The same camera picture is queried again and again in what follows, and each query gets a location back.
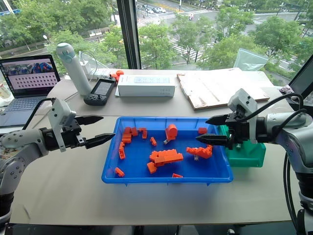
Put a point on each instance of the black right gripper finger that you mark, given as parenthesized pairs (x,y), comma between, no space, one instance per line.
(212,139)
(217,120)

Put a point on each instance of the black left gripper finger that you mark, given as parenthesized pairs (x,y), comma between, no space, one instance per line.
(100,139)
(90,119)

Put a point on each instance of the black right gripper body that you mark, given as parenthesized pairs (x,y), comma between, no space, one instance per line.
(238,129)

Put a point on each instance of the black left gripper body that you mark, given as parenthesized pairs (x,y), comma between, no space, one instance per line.
(71,137)

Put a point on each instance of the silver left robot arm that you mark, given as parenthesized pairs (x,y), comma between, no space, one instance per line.
(17,149)

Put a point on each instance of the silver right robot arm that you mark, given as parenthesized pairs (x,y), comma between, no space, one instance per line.
(288,137)

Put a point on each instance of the green plastic box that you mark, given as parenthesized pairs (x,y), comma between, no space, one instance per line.
(247,156)

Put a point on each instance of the white cardboard box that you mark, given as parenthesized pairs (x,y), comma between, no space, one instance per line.
(146,85)

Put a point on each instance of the orange plastic building brick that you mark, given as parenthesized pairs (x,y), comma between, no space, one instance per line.
(200,150)

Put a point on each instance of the orange block cluster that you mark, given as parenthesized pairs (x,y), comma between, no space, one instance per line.
(129,134)

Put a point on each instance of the flat cardboard sheet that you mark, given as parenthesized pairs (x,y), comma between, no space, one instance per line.
(220,90)

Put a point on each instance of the black handheld controller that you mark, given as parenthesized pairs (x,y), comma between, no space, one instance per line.
(100,91)

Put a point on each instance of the blue plastic tray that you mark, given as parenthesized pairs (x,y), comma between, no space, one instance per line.
(137,154)

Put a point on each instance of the orange rounded plastic part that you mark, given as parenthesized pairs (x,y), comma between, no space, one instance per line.
(171,131)

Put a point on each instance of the orange plastic bracket part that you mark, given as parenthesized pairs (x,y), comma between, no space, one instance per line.
(144,133)

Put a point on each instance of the white power strip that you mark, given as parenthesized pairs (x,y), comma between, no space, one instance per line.
(97,72)

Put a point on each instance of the orange plastic brick assembly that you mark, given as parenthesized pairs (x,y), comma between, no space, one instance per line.
(166,157)

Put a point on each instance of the white tall bottle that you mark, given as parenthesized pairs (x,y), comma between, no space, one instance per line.
(73,71)

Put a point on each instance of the orange round object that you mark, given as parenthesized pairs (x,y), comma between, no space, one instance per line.
(119,73)

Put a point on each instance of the small crumpled wrapper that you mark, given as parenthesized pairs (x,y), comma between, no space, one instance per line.
(286,89)

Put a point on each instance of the clear plastic bag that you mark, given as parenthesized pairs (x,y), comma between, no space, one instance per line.
(250,60)

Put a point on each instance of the open laptop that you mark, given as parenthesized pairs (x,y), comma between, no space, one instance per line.
(27,83)

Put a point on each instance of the dark monitor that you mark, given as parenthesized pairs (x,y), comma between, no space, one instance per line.
(302,78)

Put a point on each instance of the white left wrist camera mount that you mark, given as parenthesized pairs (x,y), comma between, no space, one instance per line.
(59,115)

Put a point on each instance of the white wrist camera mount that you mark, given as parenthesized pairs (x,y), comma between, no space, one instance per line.
(243,101)
(59,115)

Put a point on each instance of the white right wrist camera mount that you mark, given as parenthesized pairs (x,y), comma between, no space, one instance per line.
(243,101)

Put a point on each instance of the black window frame post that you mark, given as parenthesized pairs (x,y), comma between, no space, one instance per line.
(128,34)

